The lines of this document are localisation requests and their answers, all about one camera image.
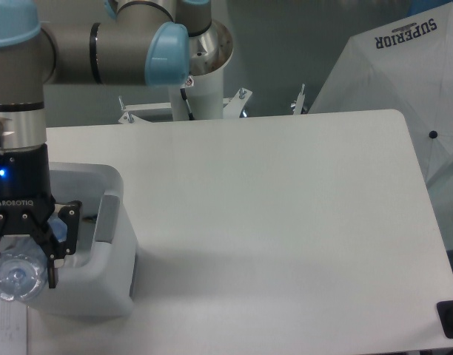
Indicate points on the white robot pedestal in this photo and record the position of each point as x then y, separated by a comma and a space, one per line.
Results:
210, 52

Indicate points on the clear plastic water bottle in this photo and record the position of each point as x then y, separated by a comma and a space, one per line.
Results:
23, 268

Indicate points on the white metal base bracket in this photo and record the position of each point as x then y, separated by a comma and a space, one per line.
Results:
234, 107

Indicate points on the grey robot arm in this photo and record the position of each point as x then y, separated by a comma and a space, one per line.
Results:
147, 44

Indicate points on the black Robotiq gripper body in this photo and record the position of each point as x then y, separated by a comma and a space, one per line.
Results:
26, 200

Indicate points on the white trash can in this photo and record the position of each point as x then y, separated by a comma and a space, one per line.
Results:
103, 286

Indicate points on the white Superior umbrella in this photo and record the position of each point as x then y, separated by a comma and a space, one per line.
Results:
406, 65

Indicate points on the black device at edge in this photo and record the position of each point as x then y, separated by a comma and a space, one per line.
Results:
445, 312

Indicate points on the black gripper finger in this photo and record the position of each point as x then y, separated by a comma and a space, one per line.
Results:
56, 246

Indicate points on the printed paper sheet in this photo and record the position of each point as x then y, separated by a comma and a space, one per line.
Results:
13, 328

